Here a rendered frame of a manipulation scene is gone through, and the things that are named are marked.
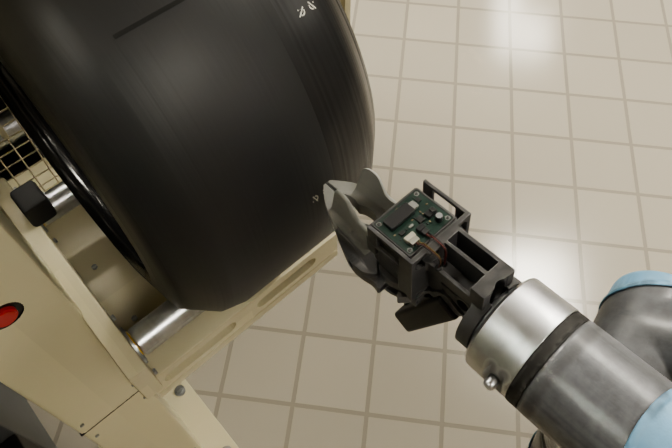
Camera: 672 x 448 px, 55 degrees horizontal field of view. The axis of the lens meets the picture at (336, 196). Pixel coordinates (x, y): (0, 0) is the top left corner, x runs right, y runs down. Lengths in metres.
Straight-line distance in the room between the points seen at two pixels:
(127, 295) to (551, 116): 1.69
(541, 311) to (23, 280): 0.57
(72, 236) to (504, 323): 0.84
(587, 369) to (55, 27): 0.47
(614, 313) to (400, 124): 1.67
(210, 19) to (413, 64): 1.92
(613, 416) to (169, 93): 0.41
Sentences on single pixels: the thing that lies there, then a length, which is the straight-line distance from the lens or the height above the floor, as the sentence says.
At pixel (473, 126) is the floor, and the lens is 2.30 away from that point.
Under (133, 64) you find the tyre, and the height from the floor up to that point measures 1.39.
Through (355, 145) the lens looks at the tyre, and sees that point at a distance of 0.66.
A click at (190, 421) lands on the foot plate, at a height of 0.01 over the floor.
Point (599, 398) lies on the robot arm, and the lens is 0.50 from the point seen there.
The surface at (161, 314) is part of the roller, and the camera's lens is 0.94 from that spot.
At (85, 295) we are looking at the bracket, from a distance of 0.96.
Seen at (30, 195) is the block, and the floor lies 0.99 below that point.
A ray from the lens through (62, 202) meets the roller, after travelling 1.09.
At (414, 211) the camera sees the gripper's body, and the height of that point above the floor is 1.31.
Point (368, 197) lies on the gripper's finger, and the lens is 0.62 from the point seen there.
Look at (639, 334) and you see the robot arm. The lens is 0.66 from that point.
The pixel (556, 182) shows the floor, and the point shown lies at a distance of 2.23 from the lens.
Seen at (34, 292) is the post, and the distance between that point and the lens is 0.85.
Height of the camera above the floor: 1.77
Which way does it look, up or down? 58 degrees down
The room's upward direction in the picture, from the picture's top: straight up
